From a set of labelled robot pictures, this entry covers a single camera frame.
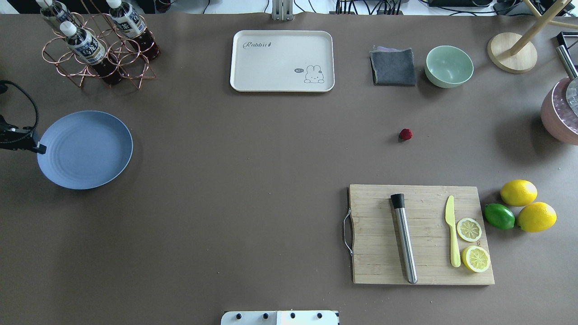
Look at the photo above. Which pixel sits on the wooden cutting board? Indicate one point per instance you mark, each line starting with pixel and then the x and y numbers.
pixel 377 249

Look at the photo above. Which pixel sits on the yellow plastic knife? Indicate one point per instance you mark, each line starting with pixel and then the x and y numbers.
pixel 450 220

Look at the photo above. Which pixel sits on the grey folded cloth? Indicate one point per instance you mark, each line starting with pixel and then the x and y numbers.
pixel 393 67

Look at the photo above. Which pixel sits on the tea bottle far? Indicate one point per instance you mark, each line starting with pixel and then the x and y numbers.
pixel 55 13

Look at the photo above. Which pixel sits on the red strawberry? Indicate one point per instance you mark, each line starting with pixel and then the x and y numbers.
pixel 405 134

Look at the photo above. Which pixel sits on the tea bottle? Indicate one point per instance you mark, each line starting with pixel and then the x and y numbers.
pixel 134 28
pixel 92 52
pixel 55 13

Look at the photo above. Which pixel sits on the metal ice scoop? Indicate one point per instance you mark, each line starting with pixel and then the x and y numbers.
pixel 571 92

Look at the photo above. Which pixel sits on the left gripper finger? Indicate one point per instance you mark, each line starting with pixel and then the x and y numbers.
pixel 40 148

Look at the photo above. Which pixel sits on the lemon slice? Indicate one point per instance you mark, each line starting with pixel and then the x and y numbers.
pixel 475 258
pixel 469 230

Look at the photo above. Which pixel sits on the pink bowl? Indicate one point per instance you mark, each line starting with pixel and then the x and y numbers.
pixel 557 117

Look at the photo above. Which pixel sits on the tea bottle near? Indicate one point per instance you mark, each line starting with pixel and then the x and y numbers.
pixel 92 52

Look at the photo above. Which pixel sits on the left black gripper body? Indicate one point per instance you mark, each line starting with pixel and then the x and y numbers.
pixel 19 141

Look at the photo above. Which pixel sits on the green bowl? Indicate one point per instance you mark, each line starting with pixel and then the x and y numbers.
pixel 448 66

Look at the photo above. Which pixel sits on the steel muddler black tip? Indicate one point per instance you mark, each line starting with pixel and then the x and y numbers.
pixel 398 202

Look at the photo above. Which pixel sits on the green lime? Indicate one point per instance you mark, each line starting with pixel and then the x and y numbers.
pixel 499 216

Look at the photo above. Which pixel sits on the copper wire bottle rack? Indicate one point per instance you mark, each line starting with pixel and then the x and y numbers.
pixel 111 47

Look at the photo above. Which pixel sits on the white camera mast base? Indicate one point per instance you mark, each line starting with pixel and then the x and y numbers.
pixel 290 317

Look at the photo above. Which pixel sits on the tea bottle middle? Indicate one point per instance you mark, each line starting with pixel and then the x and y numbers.
pixel 134 28

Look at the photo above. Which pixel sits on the cream rabbit tray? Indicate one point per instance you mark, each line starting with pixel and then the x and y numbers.
pixel 282 61

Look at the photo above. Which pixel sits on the wooden cup tree stand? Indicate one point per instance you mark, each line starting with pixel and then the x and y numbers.
pixel 515 53

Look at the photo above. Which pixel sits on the blue plate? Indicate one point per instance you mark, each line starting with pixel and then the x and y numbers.
pixel 85 150

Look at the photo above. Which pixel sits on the whole lemon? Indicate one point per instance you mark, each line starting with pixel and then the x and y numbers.
pixel 536 217
pixel 518 193

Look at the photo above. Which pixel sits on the aluminium frame post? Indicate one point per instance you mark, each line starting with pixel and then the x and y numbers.
pixel 282 10

